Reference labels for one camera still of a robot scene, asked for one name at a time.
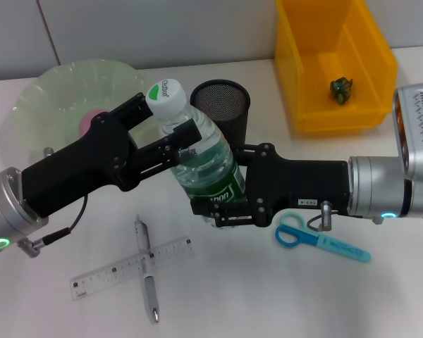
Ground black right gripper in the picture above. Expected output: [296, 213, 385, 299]
[191, 142, 350, 230]

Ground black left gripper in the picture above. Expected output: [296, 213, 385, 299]
[20, 92, 156, 218]

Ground clear green-label water bottle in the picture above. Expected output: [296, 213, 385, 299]
[145, 78, 248, 230]

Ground pink peach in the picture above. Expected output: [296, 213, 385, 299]
[78, 109, 109, 137]

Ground dark green plastic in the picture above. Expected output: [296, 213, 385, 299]
[329, 77, 355, 106]

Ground black mesh pen holder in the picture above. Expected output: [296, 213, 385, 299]
[190, 79, 252, 148]

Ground blue scissors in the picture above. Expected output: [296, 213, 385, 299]
[275, 211, 373, 263]

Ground pale green glass fruit plate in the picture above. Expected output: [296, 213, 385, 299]
[12, 58, 153, 167]

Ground silver ballpoint pen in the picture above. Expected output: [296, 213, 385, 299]
[133, 215, 161, 325]

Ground transparent plastic ruler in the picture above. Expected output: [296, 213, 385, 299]
[69, 234, 198, 302]

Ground yellow plastic bin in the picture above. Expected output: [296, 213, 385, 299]
[274, 0, 399, 134]

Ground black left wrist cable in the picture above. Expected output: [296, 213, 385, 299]
[17, 194, 90, 258]

